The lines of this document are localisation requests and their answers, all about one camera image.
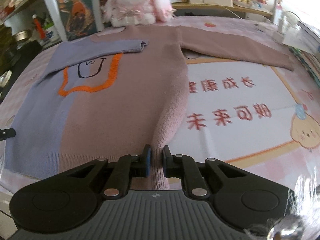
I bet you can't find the pink white plush bunny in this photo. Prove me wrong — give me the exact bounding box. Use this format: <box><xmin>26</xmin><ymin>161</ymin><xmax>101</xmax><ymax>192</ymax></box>
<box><xmin>101</xmin><ymin>0</ymin><xmax>175</xmax><ymax>27</ymax></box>

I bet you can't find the white plastic tub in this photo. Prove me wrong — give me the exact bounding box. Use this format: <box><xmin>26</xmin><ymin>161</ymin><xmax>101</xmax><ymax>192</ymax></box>
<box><xmin>43</xmin><ymin>23</ymin><xmax>60</xmax><ymax>42</ymax></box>

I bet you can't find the metal bowl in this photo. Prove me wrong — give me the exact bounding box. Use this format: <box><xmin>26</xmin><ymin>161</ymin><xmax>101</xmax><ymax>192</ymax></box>
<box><xmin>12</xmin><ymin>29</ymin><xmax>32</xmax><ymax>45</ymax></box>

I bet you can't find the pink checkered cartoon tablecloth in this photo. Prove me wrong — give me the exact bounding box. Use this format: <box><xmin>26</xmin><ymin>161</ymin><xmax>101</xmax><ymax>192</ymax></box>
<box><xmin>1</xmin><ymin>17</ymin><xmax>319</xmax><ymax>188</ymax></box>

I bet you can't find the wooden shelf board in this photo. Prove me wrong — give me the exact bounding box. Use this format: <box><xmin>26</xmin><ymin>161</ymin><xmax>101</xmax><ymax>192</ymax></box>
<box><xmin>172</xmin><ymin>3</ymin><xmax>273</xmax><ymax>18</ymax></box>

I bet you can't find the purple and pink knit sweater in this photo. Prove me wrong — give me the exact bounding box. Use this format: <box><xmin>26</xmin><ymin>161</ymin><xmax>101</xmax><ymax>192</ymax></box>
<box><xmin>4</xmin><ymin>25</ymin><xmax>293</xmax><ymax>190</ymax></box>

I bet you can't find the stack of books at right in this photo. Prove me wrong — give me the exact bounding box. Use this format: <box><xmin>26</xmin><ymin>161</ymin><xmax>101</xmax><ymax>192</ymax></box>
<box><xmin>283</xmin><ymin>21</ymin><xmax>319</xmax><ymax>86</ymax></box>

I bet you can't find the dark illustrated book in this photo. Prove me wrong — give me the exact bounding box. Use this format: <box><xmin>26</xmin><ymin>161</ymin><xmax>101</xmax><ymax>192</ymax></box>
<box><xmin>57</xmin><ymin>0</ymin><xmax>97</xmax><ymax>41</ymax></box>

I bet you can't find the red bottle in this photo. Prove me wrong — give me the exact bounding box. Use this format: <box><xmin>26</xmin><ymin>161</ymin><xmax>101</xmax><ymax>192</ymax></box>
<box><xmin>32</xmin><ymin>14</ymin><xmax>46</xmax><ymax>40</ymax></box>

